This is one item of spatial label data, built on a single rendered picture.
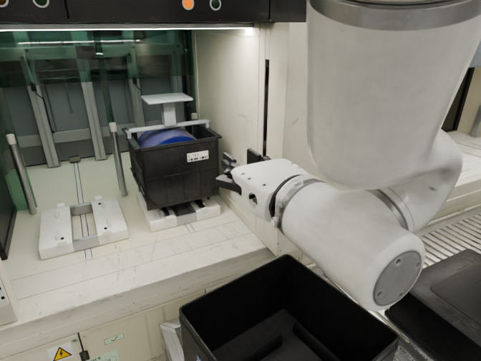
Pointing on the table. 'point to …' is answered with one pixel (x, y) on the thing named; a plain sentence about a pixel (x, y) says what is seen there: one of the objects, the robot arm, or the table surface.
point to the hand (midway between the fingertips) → (241, 162)
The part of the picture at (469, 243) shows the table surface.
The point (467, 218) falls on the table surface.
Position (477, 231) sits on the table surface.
